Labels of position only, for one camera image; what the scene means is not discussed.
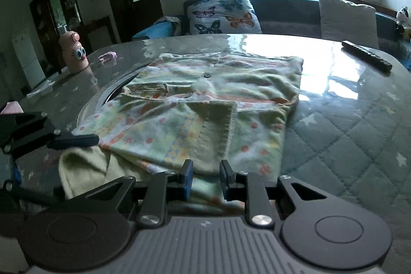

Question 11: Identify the colourful patterned children's garment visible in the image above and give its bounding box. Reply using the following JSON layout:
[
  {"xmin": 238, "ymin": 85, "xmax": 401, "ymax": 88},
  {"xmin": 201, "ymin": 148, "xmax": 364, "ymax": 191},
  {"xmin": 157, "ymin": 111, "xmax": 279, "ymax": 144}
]
[{"xmin": 59, "ymin": 53, "xmax": 303, "ymax": 206}]

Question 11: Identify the pink object at table edge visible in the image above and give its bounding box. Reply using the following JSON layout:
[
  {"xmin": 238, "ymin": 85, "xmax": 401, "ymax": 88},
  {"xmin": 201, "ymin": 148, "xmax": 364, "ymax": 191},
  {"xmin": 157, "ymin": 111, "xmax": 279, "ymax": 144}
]
[{"xmin": 1, "ymin": 101, "xmax": 24, "ymax": 115}]

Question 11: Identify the white paper on table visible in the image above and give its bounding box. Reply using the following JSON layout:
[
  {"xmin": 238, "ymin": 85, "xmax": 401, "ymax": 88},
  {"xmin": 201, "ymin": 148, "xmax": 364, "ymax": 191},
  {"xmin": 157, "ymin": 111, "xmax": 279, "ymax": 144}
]
[{"xmin": 26, "ymin": 79, "xmax": 56, "ymax": 99}]

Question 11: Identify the white refrigerator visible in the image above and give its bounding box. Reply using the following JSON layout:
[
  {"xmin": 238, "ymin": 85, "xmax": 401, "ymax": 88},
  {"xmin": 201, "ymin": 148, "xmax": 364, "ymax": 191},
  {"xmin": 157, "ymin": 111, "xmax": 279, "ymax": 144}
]
[{"xmin": 12, "ymin": 29, "xmax": 45, "ymax": 89}]

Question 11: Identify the pink cartoon-eyed water bottle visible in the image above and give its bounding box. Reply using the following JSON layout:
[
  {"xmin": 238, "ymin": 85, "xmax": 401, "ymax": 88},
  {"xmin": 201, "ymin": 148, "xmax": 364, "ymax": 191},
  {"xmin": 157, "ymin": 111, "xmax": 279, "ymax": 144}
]
[{"xmin": 59, "ymin": 31, "xmax": 88, "ymax": 74}]

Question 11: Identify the small pink toy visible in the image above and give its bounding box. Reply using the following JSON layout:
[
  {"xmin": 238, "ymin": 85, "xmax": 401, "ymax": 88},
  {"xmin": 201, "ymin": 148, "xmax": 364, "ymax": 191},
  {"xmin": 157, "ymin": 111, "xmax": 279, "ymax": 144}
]
[{"xmin": 98, "ymin": 51, "xmax": 117, "ymax": 63}]

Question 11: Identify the dark wooden cabinet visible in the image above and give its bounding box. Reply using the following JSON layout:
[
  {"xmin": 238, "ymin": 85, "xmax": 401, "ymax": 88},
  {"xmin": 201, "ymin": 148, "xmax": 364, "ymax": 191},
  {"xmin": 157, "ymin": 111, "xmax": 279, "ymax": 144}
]
[{"xmin": 29, "ymin": 0, "xmax": 117, "ymax": 74}]

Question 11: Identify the blue cushion with cloth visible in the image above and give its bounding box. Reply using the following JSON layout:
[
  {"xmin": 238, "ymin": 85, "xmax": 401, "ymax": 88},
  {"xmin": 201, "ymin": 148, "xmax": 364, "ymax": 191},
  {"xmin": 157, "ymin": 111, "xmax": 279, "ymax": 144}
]
[{"xmin": 132, "ymin": 16, "xmax": 182, "ymax": 40}]

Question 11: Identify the black remote control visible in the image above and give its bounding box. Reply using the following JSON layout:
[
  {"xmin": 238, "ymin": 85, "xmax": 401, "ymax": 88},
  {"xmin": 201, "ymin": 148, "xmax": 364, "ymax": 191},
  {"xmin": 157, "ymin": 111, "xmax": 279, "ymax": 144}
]
[{"xmin": 341, "ymin": 40, "xmax": 392, "ymax": 74}]

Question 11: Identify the butterfly print pillow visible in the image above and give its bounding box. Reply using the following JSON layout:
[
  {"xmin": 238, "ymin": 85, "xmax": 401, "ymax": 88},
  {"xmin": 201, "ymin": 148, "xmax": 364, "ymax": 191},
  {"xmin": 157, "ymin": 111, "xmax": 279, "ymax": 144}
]
[{"xmin": 187, "ymin": 0, "xmax": 262, "ymax": 35}]

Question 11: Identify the dark teal sofa bench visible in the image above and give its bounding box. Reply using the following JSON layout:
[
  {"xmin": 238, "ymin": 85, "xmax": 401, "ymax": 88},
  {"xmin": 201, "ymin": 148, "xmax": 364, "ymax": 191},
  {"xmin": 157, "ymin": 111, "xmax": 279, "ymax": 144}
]
[{"xmin": 182, "ymin": 0, "xmax": 408, "ymax": 59}]

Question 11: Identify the plain white pillow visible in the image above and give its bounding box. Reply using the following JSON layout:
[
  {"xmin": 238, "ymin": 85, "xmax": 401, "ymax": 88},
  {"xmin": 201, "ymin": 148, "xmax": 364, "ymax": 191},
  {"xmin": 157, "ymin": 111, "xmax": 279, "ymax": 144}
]
[{"xmin": 319, "ymin": 0, "xmax": 379, "ymax": 49}]

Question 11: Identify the black white plush toy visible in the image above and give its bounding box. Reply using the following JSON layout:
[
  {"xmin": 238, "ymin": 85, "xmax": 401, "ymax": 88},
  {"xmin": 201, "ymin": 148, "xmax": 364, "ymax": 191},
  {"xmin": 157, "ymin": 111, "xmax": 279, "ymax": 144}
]
[{"xmin": 396, "ymin": 6, "xmax": 410, "ymax": 33}]

